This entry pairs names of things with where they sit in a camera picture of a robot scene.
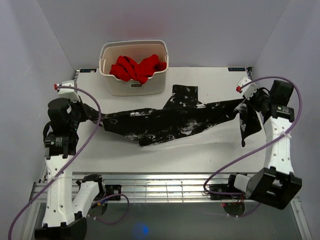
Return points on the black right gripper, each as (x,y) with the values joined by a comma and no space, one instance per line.
(259,91)

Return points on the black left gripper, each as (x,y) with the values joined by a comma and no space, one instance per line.
(80,105)

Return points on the black white patterned trousers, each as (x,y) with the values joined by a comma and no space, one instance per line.
(182,116)

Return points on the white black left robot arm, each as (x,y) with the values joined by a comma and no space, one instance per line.
(65,216)

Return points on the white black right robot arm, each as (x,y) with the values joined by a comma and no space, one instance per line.
(275,185)

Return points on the red crumpled garment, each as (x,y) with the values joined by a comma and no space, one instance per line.
(127,69)

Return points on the cream perforated plastic basket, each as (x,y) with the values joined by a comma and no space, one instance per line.
(137,50)

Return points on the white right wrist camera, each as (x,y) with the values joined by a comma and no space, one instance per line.
(247,88)

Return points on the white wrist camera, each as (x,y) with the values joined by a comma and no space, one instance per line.
(67,90)
(247,88)

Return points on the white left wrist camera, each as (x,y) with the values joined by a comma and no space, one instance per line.
(67,90)

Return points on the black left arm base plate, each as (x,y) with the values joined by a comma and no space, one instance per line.
(113,189)

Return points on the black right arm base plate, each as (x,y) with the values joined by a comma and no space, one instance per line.
(224,188)

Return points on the aluminium rail frame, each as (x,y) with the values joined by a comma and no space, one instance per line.
(152,188)

